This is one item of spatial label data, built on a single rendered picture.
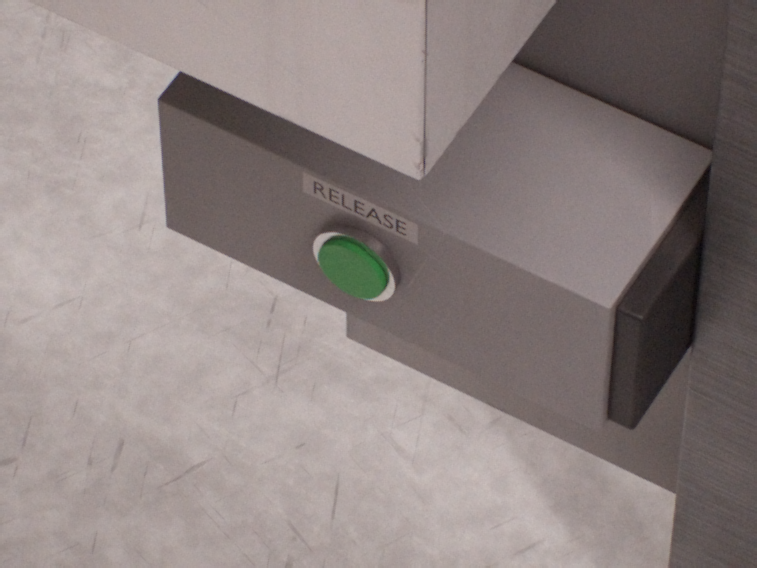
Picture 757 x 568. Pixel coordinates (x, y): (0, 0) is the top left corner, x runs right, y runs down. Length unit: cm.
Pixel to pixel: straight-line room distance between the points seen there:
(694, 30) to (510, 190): 9
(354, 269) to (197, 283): 144
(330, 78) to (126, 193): 172
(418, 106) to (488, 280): 22
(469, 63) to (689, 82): 20
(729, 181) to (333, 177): 15
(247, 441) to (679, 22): 143
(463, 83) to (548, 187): 19
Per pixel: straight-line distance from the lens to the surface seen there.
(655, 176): 148
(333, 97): 128
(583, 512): 281
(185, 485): 282
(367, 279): 149
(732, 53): 137
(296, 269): 153
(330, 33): 125
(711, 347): 151
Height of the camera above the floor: 234
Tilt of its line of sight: 53 degrees down
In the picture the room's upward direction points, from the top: straight up
